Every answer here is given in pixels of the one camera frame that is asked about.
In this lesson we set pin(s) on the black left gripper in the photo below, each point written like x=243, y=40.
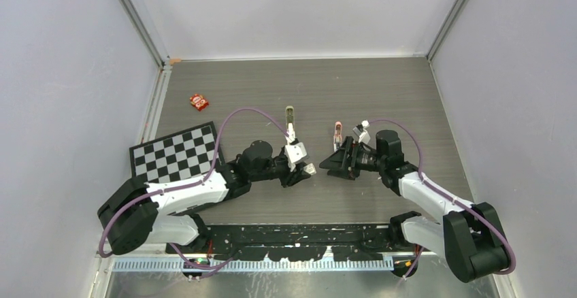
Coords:
x=290, y=178

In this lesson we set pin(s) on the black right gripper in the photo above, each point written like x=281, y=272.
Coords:
x=339, y=163

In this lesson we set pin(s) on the white staple box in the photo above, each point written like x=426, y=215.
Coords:
x=310, y=169

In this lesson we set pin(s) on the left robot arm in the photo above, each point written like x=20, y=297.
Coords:
x=154, y=213

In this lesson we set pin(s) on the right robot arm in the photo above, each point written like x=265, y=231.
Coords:
x=468, y=236

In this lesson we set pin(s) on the black white checkerboard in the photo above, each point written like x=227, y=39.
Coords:
x=179, y=160

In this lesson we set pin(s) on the red snack packet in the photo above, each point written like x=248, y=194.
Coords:
x=199, y=102

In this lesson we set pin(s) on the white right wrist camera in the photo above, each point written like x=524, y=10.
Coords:
x=360, y=132

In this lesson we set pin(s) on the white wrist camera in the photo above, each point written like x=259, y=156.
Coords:
x=360, y=132
x=295, y=153

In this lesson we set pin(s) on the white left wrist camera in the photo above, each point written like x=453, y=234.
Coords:
x=295, y=153

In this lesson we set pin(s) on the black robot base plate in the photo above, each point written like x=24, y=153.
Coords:
x=300, y=242

